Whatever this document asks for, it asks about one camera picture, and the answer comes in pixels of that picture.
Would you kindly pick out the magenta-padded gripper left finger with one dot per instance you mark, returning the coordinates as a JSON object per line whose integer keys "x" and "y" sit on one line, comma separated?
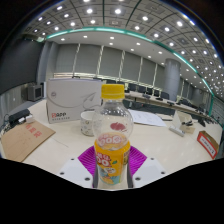
{"x": 75, "y": 171}

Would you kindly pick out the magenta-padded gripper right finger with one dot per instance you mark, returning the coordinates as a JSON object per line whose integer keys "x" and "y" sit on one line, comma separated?
{"x": 148, "y": 170}

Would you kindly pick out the yellow-capped clear drink bottle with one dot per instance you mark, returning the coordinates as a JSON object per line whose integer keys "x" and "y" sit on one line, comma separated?
{"x": 112, "y": 160}

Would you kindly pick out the white power strip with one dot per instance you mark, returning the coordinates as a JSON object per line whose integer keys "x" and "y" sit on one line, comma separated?
{"x": 176, "y": 131}

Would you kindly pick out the white printed paper sheet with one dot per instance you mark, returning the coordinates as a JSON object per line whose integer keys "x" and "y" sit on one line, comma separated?
{"x": 146, "y": 118}

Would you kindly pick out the flat round red coaster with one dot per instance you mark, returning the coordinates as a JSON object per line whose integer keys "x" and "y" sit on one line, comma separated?
{"x": 117, "y": 126}

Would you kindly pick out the brown paper envelope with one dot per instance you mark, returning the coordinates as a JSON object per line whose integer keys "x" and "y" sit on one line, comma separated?
{"x": 25, "y": 140}

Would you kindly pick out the white open cardboard box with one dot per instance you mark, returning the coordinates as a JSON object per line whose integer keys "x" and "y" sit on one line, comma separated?
{"x": 181, "y": 118}

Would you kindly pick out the long conference desk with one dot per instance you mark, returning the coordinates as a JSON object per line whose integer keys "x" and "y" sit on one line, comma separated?
{"x": 150, "y": 99}

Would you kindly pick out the white copy paper box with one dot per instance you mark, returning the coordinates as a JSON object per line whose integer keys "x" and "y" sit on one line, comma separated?
{"x": 71, "y": 100}

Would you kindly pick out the black device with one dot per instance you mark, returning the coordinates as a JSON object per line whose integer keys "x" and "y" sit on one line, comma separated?
{"x": 18, "y": 115}

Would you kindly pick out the black office chairs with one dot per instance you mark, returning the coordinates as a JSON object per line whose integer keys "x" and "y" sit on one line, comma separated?
{"x": 146, "y": 89}

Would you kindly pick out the ceiling lights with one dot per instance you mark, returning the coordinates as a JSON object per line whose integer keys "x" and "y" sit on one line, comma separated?
{"x": 116, "y": 11}

